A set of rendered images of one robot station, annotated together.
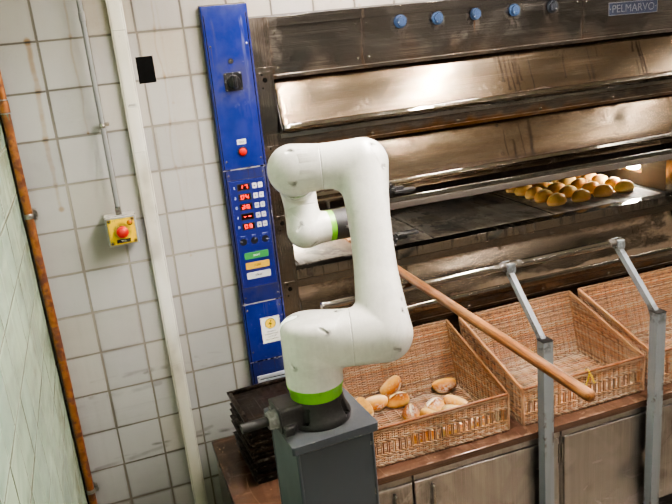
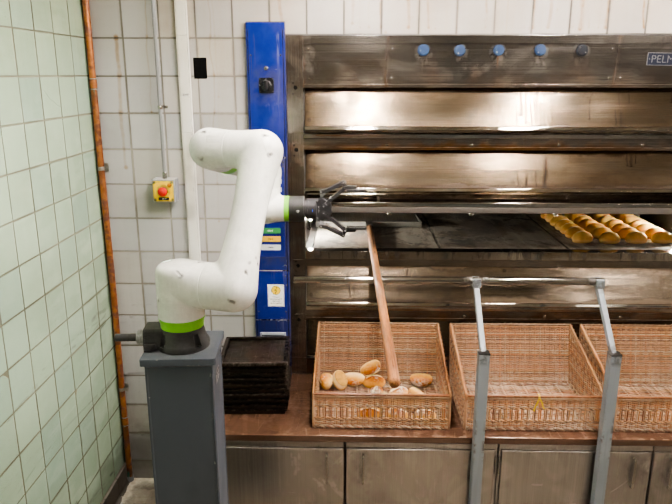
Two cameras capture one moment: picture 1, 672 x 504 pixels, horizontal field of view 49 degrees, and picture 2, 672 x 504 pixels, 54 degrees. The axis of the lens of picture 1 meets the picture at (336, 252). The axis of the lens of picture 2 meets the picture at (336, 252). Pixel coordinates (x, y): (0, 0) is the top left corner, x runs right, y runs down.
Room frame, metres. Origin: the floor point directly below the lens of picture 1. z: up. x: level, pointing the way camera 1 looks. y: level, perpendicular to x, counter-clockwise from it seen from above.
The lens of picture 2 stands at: (0.00, -0.91, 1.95)
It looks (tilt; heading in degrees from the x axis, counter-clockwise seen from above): 15 degrees down; 19
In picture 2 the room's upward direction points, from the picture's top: straight up
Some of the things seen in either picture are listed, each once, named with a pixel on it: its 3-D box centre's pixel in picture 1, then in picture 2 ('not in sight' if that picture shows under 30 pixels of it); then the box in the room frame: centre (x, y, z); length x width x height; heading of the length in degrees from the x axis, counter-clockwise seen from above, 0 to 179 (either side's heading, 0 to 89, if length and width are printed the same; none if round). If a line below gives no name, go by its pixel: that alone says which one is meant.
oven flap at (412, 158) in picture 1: (499, 142); (512, 171); (2.93, -0.70, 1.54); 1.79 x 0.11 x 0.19; 108
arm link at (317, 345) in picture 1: (317, 352); (184, 293); (1.51, 0.06, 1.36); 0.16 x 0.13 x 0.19; 92
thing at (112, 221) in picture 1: (121, 228); (165, 189); (2.43, 0.72, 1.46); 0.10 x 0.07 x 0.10; 108
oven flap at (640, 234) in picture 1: (503, 265); (504, 286); (2.93, -0.70, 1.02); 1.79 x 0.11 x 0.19; 108
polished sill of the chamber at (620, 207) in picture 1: (499, 231); (505, 254); (2.95, -0.69, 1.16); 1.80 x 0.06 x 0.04; 108
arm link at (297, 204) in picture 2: (341, 222); (298, 208); (2.13, -0.03, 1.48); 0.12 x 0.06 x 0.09; 18
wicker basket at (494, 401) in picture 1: (412, 387); (379, 371); (2.50, -0.24, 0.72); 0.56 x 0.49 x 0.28; 107
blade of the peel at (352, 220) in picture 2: not in sight; (367, 216); (3.36, 0.08, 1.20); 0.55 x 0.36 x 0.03; 108
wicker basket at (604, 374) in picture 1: (548, 352); (520, 373); (2.68, -0.81, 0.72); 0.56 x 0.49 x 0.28; 108
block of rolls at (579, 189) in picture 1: (557, 182); (602, 224); (3.52, -1.12, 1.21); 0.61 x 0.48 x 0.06; 18
